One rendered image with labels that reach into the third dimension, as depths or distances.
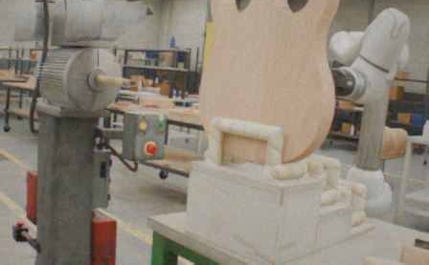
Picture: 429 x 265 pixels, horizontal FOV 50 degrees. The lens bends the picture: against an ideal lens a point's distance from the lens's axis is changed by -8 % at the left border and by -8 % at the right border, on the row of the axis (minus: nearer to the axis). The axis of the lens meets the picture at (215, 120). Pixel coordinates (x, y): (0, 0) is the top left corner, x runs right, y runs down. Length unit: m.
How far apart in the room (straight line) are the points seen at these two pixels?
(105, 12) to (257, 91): 0.73
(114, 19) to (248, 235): 0.90
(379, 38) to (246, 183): 0.59
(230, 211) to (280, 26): 0.40
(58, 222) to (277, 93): 1.36
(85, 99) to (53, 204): 0.49
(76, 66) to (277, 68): 1.04
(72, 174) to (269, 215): 1.28
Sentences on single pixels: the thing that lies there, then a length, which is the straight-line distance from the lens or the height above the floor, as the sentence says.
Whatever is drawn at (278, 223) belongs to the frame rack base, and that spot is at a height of 1.03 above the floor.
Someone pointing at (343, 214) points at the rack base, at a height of 1.01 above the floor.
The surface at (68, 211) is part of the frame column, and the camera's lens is 2.15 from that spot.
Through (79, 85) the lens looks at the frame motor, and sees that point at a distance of 1.90.
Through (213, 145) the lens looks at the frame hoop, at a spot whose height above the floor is 1.15.
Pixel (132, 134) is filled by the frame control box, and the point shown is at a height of 1.03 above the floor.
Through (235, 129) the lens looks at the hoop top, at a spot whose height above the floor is 1.19.
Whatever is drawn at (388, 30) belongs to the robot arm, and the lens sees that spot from 1.37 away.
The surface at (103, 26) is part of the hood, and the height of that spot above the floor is 1.43.
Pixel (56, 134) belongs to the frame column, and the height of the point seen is 1.01.
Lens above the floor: 1.30
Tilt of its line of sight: 5 degrees down
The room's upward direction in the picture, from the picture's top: 5 degrees clockwise
